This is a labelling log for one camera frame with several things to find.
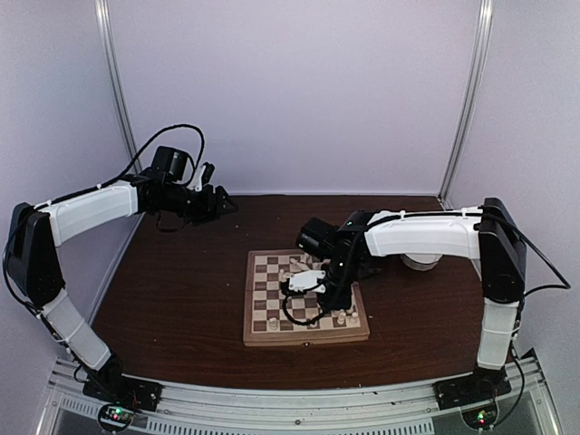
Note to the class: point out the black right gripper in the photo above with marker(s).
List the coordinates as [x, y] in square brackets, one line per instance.
[343, 302]

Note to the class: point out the wooden chess board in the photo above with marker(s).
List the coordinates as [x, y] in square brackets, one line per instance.
[264, 299]

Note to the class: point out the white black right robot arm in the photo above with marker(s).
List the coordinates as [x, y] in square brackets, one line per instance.
[486, 233]

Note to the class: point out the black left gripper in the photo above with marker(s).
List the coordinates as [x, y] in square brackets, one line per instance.
[208, 211]

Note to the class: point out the aluminium corner post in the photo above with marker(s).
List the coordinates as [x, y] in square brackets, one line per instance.
[476, 70]
[103, 17]

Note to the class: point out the left aluminium corner post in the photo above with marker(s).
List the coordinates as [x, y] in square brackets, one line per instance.
[103, 17]

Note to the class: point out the white scalloped bowl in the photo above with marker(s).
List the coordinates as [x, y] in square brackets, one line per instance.
[421, 263]

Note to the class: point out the right aluminium corner post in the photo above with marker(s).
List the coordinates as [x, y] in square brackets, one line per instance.
[476, 70]

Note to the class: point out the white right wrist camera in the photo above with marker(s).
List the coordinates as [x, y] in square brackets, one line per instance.
[304, 282]

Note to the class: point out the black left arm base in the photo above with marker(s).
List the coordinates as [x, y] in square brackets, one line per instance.
[111, 385]

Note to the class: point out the white pawn cluster piece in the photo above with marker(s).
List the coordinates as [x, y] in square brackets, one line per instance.
[283, 276]

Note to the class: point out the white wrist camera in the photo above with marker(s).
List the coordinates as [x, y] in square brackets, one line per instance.
[304, 282]
[202, 176]

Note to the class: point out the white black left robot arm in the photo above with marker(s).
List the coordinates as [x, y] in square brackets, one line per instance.
[43, 238]

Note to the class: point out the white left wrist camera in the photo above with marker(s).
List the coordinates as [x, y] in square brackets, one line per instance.
[202, 176]

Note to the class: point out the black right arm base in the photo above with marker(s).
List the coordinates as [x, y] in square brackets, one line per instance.
[480, 385]

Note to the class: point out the lying white king piece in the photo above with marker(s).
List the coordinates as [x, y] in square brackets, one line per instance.
[297, 266]

